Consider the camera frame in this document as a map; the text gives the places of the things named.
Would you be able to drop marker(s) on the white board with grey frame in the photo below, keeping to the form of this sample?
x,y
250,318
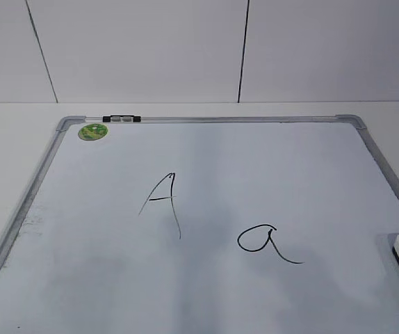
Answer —
x,y
202,227

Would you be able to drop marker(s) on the round green magnet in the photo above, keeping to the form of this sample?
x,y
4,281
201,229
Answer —
x,y
92,132

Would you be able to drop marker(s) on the black and grey board clip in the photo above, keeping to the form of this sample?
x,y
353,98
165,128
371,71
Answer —
x,y
121,118

